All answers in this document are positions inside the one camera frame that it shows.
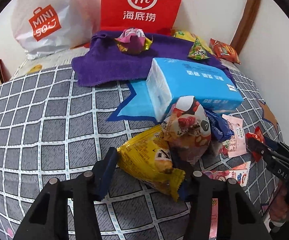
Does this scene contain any grey checked bed sheet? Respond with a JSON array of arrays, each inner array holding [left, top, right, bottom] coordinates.
[[0, 65, 282, 239]]

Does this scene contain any red small snack packet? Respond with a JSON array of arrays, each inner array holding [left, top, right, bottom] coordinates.
[[245, 126, 265, 162]]

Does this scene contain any red Haidilao paper bag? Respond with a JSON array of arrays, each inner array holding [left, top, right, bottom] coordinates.
[[100, 0, 181, 35]]

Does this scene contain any long strawberry bear snack packet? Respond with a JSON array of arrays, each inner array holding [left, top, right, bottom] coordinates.
[[203, 161, 251, 187]]

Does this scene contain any green triangular snack packet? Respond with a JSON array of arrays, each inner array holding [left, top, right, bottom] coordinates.
[[188, 38, 210, 60]]

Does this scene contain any orange chips bag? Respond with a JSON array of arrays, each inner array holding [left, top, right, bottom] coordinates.
[[209, 38, 241, 64]]

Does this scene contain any light pink small snack packet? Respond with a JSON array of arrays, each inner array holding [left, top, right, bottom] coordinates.
[[222, 114, 247, 158]]

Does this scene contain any magenta snack packet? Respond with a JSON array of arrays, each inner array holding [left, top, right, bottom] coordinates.
[[115, 28, 146, 55]]

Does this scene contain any dark blue snack packet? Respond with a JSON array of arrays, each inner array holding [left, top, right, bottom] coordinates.
[[205, 109, 234, 142]]

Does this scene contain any pink peach cake packet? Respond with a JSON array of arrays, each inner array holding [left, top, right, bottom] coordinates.
[[209, 198, 218, 239]]

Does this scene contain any panda print snack packet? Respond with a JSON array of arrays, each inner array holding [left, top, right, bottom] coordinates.
[[161, 95, 211, 165]]

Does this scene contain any purple towel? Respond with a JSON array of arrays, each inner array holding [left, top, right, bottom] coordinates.
[[71, 30, 235, 87]]

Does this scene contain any right human hand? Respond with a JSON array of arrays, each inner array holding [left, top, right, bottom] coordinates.
[[269, 182, 289, 222]]

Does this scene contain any yellow snack packet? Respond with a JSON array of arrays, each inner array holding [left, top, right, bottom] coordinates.
[[117, 125, 185, 202]]

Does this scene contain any blue tissue pack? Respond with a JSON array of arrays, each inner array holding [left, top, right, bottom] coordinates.
[[146, 57, 243, 122]]

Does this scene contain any yellow chips bag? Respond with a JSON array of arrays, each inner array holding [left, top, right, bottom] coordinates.
[[171, 29, 214, 55]]

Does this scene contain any white Miniso plastic bag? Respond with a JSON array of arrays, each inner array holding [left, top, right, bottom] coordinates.
[[11, 0, 100, 60]]

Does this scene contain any brown wooden door frame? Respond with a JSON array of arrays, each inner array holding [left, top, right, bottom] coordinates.
[[230, 0, 261, 54]]

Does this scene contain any newspaper with parrot picture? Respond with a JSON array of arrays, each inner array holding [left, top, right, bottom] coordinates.
[[11, 47, 89, 79]]

